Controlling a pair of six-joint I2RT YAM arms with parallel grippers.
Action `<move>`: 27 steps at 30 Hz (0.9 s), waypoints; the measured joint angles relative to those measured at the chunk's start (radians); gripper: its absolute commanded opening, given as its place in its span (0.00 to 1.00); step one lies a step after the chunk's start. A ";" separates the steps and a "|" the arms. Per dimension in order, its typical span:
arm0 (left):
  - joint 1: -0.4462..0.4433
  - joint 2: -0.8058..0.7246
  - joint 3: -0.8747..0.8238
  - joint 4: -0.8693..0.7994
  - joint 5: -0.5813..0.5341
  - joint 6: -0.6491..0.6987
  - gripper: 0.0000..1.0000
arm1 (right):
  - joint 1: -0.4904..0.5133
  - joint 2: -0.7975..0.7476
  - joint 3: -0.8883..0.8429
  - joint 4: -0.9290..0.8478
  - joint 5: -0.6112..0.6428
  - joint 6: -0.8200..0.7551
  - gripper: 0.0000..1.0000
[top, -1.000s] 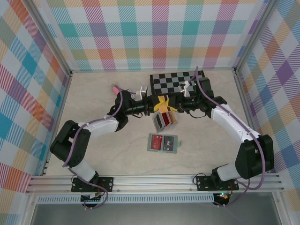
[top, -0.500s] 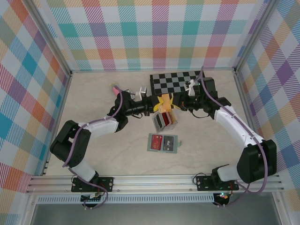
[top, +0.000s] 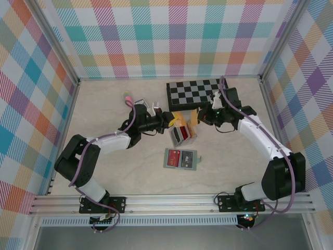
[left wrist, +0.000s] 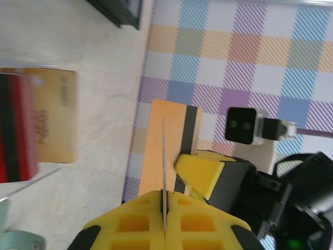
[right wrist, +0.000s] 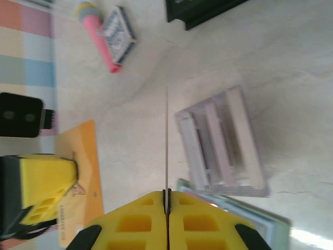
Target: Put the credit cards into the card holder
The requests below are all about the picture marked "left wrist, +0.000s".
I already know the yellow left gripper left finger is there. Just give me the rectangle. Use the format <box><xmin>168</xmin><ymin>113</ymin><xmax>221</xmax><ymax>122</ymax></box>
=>
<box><xmin>67</xmin><ymin>191</ymin><xmax>166</xmax><ymax>250</ymax></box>

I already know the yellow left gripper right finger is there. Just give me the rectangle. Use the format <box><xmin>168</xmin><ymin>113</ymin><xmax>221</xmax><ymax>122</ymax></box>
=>
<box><xmin>165</xmin><ymin>192</ymin><xmax>261</xmax><ymax>250</ymax></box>

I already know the pale plastic card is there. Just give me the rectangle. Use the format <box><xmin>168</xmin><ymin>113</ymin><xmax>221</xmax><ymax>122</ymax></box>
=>
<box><xmin>160</xmin><ymin>117</ymin><xmax>169</xmax><ymax>234</ymax></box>

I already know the orange plastic card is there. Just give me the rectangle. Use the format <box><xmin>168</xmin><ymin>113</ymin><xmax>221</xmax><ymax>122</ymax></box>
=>
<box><xmin>137</xmin><ymin>98</ymin><xmax>204</xmax><ymax>206</ymax></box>

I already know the grey clear box lid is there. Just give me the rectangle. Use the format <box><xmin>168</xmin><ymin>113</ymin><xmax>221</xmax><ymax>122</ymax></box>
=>
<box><xmin>0</xmin><ymin>200</ymin><xmax>47</xmax><ymax>250</ymax></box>

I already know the red card stack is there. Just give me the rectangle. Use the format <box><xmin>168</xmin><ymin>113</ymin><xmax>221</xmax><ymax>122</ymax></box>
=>
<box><xmin>0</xmin><ymin>72</ymin><xmax>40</xmax><ymax>183</ymax></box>

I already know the black grey folding chessboard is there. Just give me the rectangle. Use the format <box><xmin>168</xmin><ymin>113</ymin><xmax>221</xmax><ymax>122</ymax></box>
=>
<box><xmin>87</xmin><ymin>0</ymin><xmax>143</xmax><ymax>30</ymax></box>

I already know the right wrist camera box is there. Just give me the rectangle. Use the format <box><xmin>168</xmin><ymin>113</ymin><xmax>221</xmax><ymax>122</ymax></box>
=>
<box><xmin>225</xmin><ymin>106</ymin><xmax>297</xmax><ymax>174</ymax></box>

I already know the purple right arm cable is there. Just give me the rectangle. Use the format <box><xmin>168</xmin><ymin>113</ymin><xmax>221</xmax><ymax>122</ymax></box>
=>
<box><xmin>295</xmin><ymin>127</ymin><xmax>333</xmax><ymax>138</ymax></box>

